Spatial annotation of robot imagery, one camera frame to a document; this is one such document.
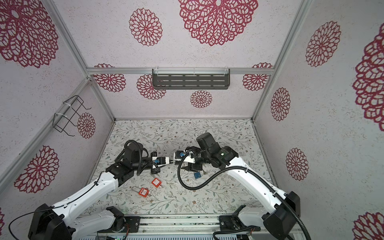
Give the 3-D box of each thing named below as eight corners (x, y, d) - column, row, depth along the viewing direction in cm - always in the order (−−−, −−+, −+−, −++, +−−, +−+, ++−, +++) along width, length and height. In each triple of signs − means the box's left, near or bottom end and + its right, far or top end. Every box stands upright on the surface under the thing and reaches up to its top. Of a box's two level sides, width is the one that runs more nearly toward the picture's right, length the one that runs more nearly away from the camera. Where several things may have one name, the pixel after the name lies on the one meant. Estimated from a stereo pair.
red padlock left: (139, 197, 84) (138, 196, 83) (140, 189, 87) (140, 187, 86) (148, 197, 84) (147, 196, 83) (149, 189, 87) (149, 187, 86)
